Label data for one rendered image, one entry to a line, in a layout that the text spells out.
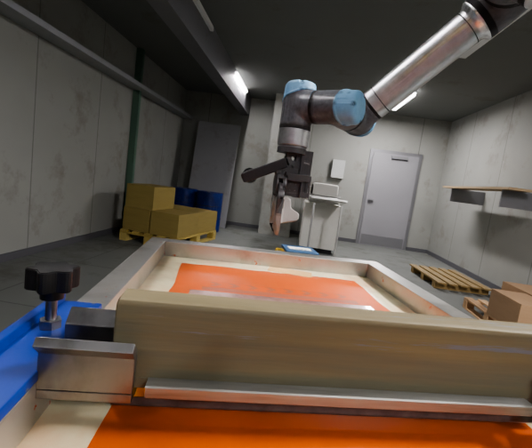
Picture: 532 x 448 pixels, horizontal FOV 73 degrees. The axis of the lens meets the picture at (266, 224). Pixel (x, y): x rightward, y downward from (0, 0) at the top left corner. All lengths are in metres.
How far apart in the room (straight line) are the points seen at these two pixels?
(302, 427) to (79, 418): 0.19
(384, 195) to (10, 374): 8.37
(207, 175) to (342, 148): 3.10
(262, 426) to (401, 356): 0.14
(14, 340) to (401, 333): 0.33
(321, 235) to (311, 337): 6.10
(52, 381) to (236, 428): 0.15
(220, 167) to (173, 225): 3.08
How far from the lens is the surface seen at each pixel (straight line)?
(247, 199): 8.45
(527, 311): 3.98
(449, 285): 5.64
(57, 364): 0.33
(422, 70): 0.93
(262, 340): 0.32
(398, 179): 8.61
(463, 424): 0.45
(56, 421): 0.36
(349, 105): 0.82
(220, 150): 8.15
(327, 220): 6.38
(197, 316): 0.30
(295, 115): 0.87
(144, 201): 5.52
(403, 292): 0.80
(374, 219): 8.54
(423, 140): 8.87
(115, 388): 0.33
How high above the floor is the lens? 1.17
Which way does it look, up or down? 7 degrees down
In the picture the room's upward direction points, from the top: 8 degrees clockwise
